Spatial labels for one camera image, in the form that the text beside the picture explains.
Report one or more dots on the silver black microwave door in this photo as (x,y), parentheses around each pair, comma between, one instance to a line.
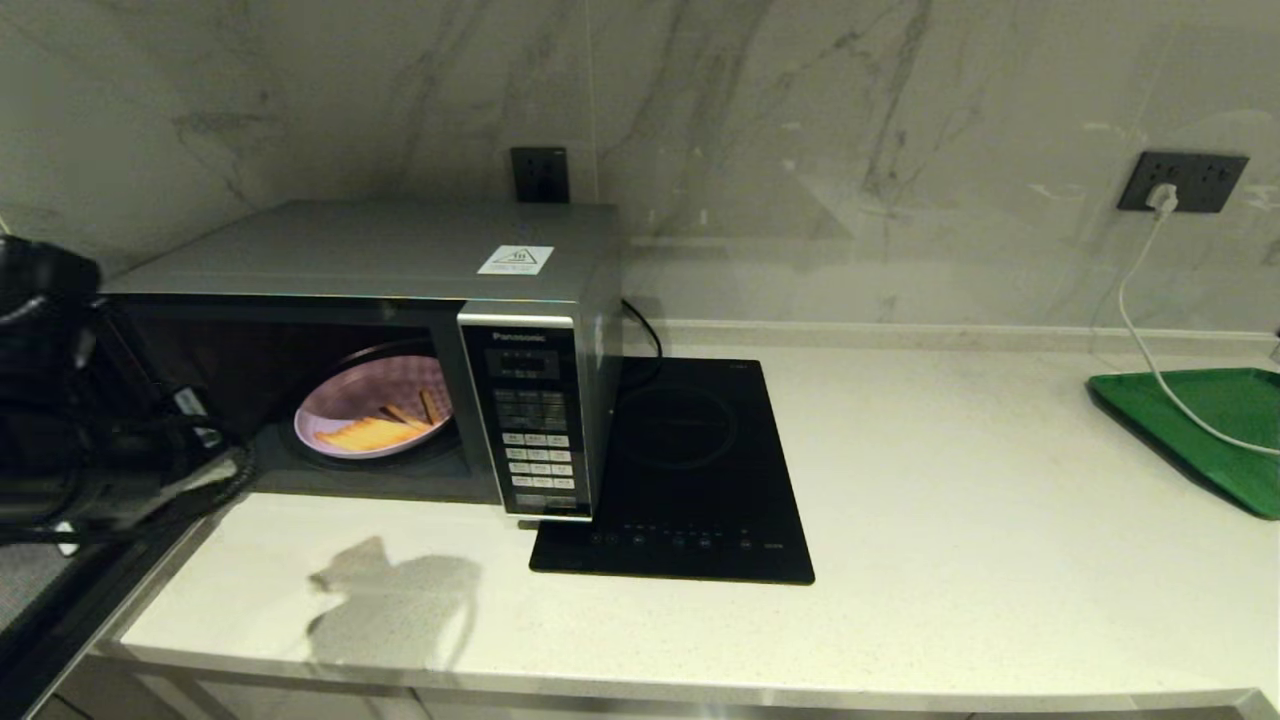
(60,590)

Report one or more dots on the white power plug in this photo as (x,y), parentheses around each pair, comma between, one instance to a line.
(1162,200)

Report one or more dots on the small black wall socket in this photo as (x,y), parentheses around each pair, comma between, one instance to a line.
(540,175)

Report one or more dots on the silver Panasonic microwave oven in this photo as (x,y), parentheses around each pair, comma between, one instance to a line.
(350,250)

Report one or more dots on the wide black wall socket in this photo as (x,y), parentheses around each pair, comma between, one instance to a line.
(1212,183)

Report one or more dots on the purple round plate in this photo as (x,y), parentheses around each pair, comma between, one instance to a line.
(380,385)

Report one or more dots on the green plastic tray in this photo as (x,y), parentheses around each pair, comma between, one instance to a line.
(1240,400)

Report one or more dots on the grey base cabinet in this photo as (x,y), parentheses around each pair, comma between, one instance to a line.
(300,705)

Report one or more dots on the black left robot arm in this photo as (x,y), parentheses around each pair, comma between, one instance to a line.
(50,400)

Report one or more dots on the white warning sticker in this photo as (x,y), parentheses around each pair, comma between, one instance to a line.
(515,260)

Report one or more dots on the black induction cooktop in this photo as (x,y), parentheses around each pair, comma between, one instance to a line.
(700,450)

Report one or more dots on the black microwave control panel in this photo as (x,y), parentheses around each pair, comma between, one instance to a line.
(530,410)

